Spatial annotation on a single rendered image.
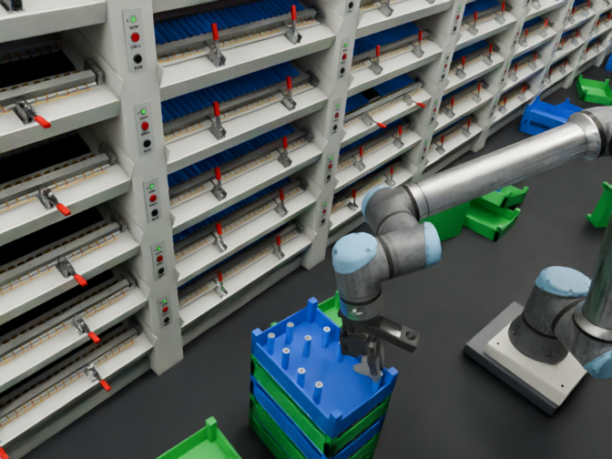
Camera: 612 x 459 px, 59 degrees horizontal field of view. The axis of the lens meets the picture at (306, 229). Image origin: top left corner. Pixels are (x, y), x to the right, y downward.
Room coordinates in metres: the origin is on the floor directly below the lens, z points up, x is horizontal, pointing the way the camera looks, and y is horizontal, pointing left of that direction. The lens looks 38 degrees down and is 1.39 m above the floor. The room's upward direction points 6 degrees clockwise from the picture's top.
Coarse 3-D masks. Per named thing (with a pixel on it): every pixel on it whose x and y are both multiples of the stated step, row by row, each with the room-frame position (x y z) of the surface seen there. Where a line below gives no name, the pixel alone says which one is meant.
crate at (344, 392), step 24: (312, 312) 0.98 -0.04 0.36; (264, 336) 0.89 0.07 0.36; (312, 336) 0.94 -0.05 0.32; (336, 336) 0.93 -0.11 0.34; (264, 360) 0.83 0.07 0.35; (312, 360) 0.86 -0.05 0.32; (360, 360) 0.87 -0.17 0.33; (288, 384) 0.76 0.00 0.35; (312, 384) 0.79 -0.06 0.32; (336, 384) 0.79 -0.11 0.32; (360, 384) 0.80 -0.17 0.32; (384, 384) 0.79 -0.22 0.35; (312, 408) 0.70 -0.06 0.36; (336, 408) 0.68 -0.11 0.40; (360, 408) 0.71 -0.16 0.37; (336, 432) 0.66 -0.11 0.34
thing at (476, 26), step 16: (480, 0) 2.60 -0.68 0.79; (496, 0) 2.68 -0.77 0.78; (512, 0) 2.68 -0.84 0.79; (464, 16) 2.39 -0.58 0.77; (480, 16) 2.47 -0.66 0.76; (496, 16) 2.55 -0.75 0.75; (512, 16) 2.65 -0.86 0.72; (464, 32) 2.31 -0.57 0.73; (480, 32) 2.37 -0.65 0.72; (496, 32) 2.52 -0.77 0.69
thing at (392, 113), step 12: (408, 72) 2.18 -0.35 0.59; (420, 72) 2.15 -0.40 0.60; (432, 84) 2.11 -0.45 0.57; (420, 96) 2.07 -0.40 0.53; (432, 96) 2.10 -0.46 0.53; (360, 108) 1.84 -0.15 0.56; (396, 108) 1.93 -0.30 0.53; (408, 108) 1.96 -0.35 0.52; (384, 120) 1.83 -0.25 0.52; (348, 132) 1.69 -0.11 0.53; (360, 132) 1.71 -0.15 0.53; (348, 144) 1.69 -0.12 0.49
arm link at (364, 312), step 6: (378, 300) 0.79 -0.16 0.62; (342, 306) 0.79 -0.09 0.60; (348, 306) 0.77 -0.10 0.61; (354, 306) 0.77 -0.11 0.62; (360, 306) 0.77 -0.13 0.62; (366, 306) 0.77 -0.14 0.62; (372, 306) 0.78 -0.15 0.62; (378, 306) 0.78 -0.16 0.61; (342, 312) 0.79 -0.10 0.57; (348, 312) 0.78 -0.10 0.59; (354, 312) 0.76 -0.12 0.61; (360, 312) 0.77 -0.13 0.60; (366, 312) 0.77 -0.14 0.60; (372, 312) 0.77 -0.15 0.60; (378, 312) 0.78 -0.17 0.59; (354, 318) 0.77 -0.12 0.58; (360, 318) 0.77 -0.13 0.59; (366, 318) 0.77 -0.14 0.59
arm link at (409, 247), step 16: (384, 224) 0.90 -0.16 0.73; (400, 224) 0.88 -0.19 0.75; (416, 224) 0.89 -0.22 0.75; (432, 224) 0.88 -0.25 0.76; (384, 240) 0.84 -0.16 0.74; (400, 240) 0.83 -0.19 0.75; (416, 240) 0.84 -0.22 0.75; (432, 240) 0.84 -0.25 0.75; (400, 256) 0.81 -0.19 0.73; (416, 256) 0.81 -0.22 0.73; (432, 256) 0.82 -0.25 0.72; (400, 272) 0.80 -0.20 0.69
